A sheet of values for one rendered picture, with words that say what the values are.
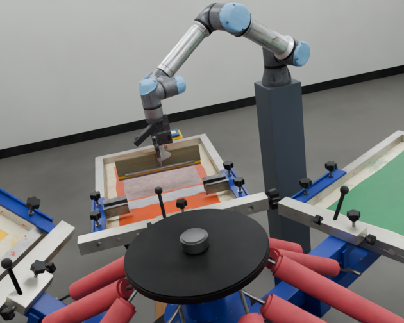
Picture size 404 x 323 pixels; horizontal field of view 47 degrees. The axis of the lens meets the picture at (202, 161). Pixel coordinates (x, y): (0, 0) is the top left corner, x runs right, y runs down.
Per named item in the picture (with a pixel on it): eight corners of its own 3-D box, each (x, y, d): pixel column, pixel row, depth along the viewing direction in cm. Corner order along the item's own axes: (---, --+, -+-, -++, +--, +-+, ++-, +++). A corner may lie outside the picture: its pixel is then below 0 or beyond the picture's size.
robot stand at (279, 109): (297, 256, 299) (284, 74, 249) (312, 272, 284) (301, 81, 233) (272, 265, 295) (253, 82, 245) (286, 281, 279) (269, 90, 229)
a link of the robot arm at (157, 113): (143, 111, 183) (142, 106, 191) (146, 122, 185) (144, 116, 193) (162, 107, 184) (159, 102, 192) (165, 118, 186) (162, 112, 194)
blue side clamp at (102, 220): (95, 211, 197) (91, 197, 195) (107, 209, 198) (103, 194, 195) (95, 251, 171) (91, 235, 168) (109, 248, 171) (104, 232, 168)
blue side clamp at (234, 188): (221, 182, 205) (219, 168, 202) (232, 179, 205) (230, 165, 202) (240, 215, 178) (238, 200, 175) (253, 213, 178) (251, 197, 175)
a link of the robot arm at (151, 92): (161, 78, 182) (142, 84, 178) (167, 105, 186) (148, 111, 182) (152, 75, 188) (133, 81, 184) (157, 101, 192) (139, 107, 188)
